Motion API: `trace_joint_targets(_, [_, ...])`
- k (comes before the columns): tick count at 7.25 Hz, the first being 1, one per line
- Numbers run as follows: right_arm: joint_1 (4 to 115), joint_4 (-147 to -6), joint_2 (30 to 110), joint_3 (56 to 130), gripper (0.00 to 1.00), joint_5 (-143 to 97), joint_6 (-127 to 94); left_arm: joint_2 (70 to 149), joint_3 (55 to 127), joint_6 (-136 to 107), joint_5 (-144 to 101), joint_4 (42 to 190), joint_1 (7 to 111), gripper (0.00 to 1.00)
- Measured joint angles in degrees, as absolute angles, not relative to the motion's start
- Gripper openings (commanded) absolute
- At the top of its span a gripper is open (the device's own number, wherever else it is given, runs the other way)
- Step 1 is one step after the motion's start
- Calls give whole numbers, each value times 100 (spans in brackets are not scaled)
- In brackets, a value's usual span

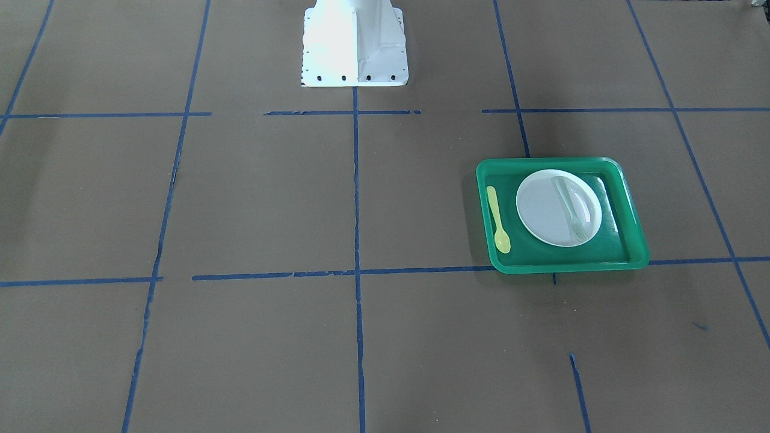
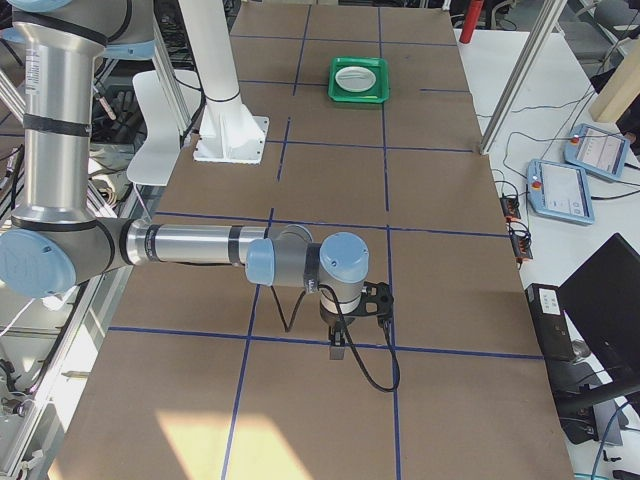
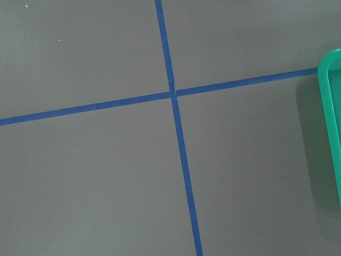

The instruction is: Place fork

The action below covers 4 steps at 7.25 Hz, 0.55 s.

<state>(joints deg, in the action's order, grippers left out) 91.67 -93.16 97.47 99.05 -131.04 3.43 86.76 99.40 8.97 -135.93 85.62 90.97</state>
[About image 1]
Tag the green plastic tray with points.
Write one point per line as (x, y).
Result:
(620, 243)

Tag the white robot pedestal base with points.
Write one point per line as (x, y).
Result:
(354, 43)

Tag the yellow plastic spoon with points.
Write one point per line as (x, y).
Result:
(501, 238)

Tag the clear plastic fork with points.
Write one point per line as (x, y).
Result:
(579, 219)

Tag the white round plate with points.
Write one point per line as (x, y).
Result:
(540, 209)

